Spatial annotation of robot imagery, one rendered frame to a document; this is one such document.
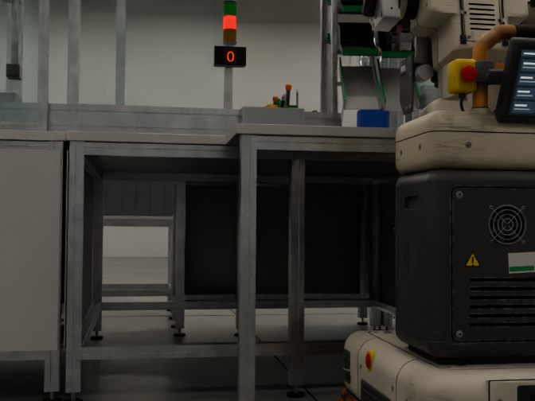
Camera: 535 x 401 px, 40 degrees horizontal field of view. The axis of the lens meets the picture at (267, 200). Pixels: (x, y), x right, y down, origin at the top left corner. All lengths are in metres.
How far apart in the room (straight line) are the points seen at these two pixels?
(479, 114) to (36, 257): 1.44
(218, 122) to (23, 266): 0.78
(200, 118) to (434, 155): 1.12
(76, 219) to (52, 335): 0.37
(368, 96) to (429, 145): 1.21
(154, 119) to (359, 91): 0.79
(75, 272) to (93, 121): 0.50
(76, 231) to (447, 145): 1.28
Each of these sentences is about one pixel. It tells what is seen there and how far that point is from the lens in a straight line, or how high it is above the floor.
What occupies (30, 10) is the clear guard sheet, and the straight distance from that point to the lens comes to 2.56.
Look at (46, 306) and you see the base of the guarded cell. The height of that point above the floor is 0.31.
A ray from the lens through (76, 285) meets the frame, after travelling 2.41.
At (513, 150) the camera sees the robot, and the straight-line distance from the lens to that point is 1.63.
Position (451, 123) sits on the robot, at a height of 0.78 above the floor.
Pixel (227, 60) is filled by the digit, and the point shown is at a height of 1.19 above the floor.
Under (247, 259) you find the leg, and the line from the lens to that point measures 2.13.
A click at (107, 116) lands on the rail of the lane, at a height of 0.92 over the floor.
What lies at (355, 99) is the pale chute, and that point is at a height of 1.03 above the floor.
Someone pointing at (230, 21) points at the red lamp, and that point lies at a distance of 2.86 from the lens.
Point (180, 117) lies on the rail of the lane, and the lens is 2.49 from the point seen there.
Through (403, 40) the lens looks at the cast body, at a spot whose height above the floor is 1.24.
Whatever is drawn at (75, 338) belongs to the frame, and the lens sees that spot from 2.43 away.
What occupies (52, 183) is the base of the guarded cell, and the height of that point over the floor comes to 0.69.
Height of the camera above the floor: 0.57
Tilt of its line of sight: 2 degrees up
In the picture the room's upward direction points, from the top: straight up
